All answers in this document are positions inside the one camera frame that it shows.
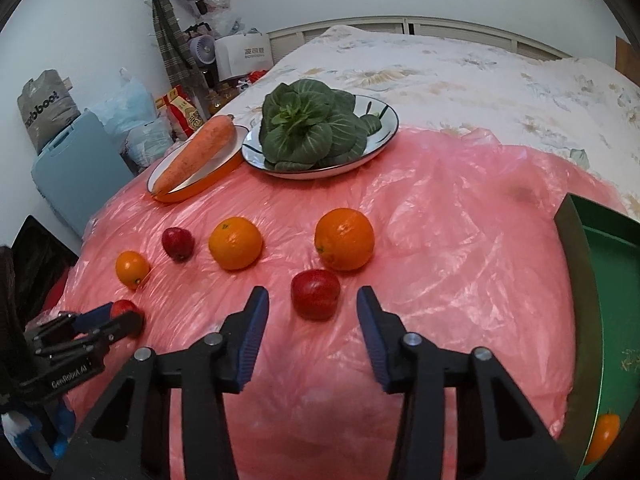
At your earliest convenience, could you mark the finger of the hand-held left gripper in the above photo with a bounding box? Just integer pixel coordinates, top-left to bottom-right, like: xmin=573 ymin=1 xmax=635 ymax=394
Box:
xmin=30 ymin=302 xmax=116 ymax=356
xmin=35 ymin=310 xmax=147 ymax=363

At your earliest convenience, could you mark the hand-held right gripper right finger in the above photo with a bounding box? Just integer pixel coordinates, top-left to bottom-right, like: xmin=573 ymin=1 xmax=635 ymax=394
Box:
xmin=356 ymin=286 xmax=576 ymax=480

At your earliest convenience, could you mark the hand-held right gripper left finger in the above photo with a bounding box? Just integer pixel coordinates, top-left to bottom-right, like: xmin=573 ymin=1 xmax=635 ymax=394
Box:
xmin=50 ymin=286 xmax=271 ymax=480

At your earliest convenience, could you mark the small red fruit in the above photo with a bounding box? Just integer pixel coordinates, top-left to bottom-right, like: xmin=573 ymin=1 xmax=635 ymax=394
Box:
xmin=110 ymin=299 xmax=146 ymax=326

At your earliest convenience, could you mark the small orange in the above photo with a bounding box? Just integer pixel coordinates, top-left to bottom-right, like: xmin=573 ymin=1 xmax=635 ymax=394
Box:
xmin=115 ymin=251 xmax=151 ymax=291

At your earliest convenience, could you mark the large red apple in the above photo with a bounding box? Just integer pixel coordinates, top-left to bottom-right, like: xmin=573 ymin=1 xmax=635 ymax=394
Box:
xmin=291 ymin=269 xmax=342 ymax=322

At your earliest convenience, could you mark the medium orange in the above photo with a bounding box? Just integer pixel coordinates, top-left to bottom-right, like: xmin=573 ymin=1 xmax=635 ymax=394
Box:
xmin=208 ymin=217 xmax=264 ymax=271

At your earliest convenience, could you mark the small red apple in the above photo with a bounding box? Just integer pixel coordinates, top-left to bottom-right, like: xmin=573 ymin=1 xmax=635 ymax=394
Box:
xmin=161 ymin=227 xmax=195 ymax=262

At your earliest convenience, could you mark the large orange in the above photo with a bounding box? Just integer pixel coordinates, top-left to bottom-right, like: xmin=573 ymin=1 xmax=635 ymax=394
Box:
xmin=314 ymin=208 xmax=376 ymax=272

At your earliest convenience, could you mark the green tray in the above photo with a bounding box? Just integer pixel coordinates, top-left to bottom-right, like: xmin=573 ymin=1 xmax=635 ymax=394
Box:
xmin=554 ymin=192 xmax=640 ymax=480

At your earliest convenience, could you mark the pink plastic sheet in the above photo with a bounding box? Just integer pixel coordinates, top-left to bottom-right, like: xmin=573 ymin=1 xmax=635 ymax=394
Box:
xmin=60 ymin=125 xmax=626 ymax=480

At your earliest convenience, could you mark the blue folding board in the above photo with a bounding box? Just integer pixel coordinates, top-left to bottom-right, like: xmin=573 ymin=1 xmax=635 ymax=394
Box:
xmin=31 ymin=110 xmax=136 ymax=238

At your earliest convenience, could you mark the orange-rimmed white plate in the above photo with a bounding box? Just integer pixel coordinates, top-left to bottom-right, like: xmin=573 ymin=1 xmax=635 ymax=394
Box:
xmin=146 ymin=124 xmax=251 ymax=204

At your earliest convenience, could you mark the white plastic bag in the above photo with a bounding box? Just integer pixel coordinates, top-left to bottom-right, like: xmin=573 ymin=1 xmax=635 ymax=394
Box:
xmin=122 ymin=120 xmax=176 ymax=168

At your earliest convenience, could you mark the carrot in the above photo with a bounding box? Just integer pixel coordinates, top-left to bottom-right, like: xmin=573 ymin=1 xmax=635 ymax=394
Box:
xmin=151 ymin=115 xmax=237 ymax=197

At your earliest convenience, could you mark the light blue plastic bag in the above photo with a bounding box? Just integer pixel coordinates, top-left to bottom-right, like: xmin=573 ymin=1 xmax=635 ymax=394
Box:
xmin=85 ymin=67 xmax=161 ymax=136

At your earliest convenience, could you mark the grey bag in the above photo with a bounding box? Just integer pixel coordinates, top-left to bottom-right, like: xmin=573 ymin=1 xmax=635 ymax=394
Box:
xmin=17 ymin=70 xmax=81 ymax=156

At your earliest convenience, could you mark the white patterned plate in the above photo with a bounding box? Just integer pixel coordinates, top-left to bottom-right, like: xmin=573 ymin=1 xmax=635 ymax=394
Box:
xmin=241 ymin=94 xmax=400 ymax=180

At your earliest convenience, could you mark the green bok choy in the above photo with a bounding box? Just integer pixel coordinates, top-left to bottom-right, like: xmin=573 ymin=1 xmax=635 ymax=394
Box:
xmin=261 ymin=79 xmax=382 ymax=172

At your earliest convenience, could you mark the red yellow snack bag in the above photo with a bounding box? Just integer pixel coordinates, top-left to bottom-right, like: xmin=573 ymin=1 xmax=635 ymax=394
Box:
xmin=155 ymin=87 xmax=206 ymax=141

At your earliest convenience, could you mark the white paper bag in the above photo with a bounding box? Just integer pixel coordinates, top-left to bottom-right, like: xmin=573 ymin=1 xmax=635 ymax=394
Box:
xmin=215 ymin=30 xmax=275 ymax=81

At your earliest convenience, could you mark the plaid scarf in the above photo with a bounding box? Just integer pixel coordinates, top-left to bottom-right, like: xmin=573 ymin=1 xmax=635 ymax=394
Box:
xmin=151 ymin=0 xmax=201 ymax=91

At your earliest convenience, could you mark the white slatted panel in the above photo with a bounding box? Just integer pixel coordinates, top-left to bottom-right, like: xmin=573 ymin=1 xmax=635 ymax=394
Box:
xmin=267 ymin=16 xmax=573 ymax=68

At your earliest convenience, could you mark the clear plastic bag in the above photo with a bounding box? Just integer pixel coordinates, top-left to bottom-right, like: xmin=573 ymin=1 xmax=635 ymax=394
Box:
xmin=205 ymin=0 xmax=246 ymax=36

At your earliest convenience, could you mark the wooden headboard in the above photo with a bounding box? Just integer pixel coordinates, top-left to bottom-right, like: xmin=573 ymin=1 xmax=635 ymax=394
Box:
xmin=615 ymin=35 xmax=640 ymax=86

